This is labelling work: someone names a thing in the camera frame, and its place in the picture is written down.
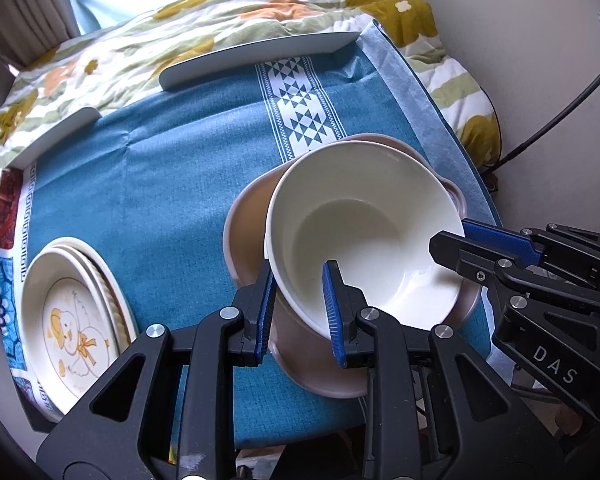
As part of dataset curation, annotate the left brown curtain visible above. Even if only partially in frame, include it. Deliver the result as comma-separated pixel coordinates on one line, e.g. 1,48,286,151
0,0,80,68

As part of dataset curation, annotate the floral quilt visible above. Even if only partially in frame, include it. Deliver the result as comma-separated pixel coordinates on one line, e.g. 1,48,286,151
0,0,502,177

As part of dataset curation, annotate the white duck plate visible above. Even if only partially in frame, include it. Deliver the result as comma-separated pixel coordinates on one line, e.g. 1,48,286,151
20,246,132,419

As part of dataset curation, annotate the pink eared bowl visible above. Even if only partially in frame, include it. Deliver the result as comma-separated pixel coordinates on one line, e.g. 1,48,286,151
222,132,484,401

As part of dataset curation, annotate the cream bowl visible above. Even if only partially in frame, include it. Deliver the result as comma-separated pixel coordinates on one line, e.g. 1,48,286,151
264,141,464,338

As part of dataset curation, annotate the blue tablecloth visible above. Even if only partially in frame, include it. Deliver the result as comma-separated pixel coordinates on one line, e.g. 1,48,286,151
0,23,498,434

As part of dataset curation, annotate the yellow duck plate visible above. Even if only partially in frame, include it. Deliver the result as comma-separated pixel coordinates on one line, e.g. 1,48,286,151
45,236,138,353

